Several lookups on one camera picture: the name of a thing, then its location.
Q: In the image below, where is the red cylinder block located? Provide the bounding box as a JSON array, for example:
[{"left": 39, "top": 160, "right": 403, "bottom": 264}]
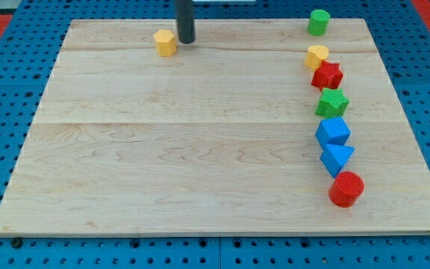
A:
[{"left": 328, "top": 171, "right": 364, "bottom": 208}]

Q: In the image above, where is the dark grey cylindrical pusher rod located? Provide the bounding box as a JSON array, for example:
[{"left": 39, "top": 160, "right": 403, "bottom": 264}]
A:
[{"left": 175, "top": 0, "right": 196, "bottom": 44}]

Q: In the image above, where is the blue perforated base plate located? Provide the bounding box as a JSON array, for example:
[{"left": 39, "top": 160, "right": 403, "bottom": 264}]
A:
[{"left": 0, "top": 0, "right": 430, "bottom": 268}]

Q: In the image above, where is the yellow heart block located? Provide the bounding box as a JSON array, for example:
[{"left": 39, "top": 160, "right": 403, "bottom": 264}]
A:
[{"left": 305, "top": 45, "right": 329, "bottom": 72}]

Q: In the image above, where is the light wooden board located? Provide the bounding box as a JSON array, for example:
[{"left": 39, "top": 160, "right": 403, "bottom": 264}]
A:
[{"left": 0, "top": 19, "right": 430, "bottom": 238}]

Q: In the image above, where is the blue cube block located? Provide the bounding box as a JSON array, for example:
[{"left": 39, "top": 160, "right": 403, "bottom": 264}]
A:
[{"left": 315, "top": 117, "right": 351, "bottom": 149}]

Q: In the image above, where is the red star block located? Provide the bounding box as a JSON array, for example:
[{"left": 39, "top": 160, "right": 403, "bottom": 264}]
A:
[{"left": 311, "top": 61, "right": 343, "bottom": 90}]

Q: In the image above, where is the yellow hexagon block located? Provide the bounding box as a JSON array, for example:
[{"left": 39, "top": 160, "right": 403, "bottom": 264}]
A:
[{"left": 153, "top": 29, "right": 177, "bottom": 57}]

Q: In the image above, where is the blue triangle block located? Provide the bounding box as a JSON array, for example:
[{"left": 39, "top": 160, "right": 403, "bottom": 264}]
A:
[{"left": 320, "top": 144, "right": 355, "bottom": 178}]

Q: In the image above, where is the green star block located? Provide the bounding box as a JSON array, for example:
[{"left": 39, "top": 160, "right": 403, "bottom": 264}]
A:
[{"left": 315, "top": 87, "right": 349, "bottom": 118}]

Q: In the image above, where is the green cylinder block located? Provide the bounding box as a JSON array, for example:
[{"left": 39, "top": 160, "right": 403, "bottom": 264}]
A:
[{"left": 308, "top": 9, "right": 331, "bottom": 36}]

